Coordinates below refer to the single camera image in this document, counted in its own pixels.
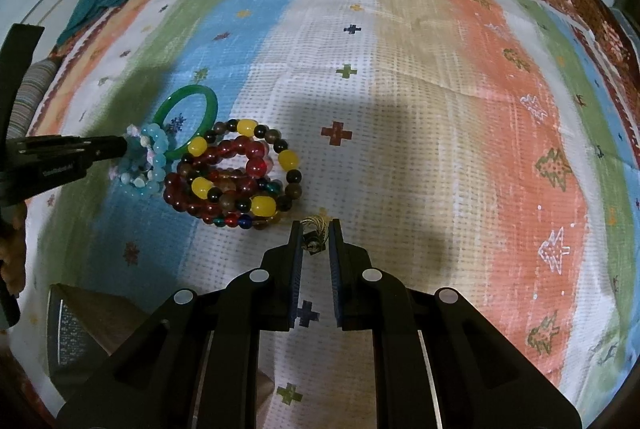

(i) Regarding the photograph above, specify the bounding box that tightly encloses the multicolour small bead bracelet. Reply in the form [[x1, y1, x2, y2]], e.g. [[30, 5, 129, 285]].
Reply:
[[211, 178, 286, 231]]

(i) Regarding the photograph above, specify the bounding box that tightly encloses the silver metal tin box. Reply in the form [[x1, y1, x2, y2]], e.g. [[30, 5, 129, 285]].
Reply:
[[47, 284, 148, 400]]

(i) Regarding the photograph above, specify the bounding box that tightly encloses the small gold tassel charm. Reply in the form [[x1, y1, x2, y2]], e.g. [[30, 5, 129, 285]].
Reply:
[[300, 212, 332, 255]]

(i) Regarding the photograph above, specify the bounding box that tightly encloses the person's left hand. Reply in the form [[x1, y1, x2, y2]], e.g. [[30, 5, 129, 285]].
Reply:
[[1, 203, 27, 297]]

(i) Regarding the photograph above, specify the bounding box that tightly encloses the red bead bracelet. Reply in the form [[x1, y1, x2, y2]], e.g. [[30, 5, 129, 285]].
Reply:
[[162, 136, 274, 230]]

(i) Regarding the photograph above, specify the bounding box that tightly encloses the yellow and dark bead bracelet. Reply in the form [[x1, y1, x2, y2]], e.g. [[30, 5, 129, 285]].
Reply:
[[177, 118, 304, 220]]

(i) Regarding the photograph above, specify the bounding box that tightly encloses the light blue bead bracelet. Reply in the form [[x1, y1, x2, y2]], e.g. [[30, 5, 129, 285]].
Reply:
[[108, 122, 172, 200]]

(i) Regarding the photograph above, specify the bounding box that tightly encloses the striped grey rolled cloth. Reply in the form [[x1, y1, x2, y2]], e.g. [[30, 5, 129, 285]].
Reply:
[[6, 59, 60, 139]]

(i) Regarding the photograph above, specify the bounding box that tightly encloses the striped colourful mat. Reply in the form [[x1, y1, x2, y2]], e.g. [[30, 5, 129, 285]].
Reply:
[[9, 0, 639, 423]]

